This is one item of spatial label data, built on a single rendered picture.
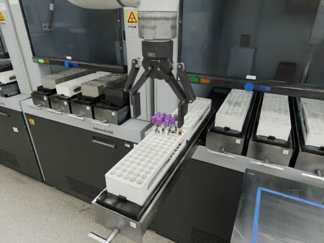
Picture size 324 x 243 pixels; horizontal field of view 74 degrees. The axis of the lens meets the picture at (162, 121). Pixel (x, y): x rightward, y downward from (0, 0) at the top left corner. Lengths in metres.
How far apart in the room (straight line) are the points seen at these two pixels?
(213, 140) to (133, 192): 0.44
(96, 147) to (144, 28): 0.83
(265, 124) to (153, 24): 0.52
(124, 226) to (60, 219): 1.16
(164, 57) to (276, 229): 0.43
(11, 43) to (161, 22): 1.21
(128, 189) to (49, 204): 1.33
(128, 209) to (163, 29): 0.40
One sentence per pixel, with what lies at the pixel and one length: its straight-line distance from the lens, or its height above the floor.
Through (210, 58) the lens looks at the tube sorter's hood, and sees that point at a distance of 0.83.
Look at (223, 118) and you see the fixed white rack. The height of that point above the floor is 0.86.
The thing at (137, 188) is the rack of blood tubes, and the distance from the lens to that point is 0.49.
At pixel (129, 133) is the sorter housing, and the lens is 1.01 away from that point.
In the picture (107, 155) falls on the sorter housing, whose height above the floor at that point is 0.54.
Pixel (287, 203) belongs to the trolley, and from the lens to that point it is 0.59.
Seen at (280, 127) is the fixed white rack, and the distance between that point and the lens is 0.83.
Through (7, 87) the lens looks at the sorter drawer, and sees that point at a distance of 1.67.
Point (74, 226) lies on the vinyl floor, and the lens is 1.62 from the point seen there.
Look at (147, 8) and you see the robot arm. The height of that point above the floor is 1.21.
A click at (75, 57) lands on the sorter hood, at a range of 1.19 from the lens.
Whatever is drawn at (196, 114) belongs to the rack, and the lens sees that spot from 0.83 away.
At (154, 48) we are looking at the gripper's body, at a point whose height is 1.13.
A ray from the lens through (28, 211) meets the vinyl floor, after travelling 1.84.
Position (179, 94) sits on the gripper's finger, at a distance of 0.53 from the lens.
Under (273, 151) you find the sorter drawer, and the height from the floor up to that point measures 0.78.
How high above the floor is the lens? 1.20
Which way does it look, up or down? 26 degrees down
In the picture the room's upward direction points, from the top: straight up
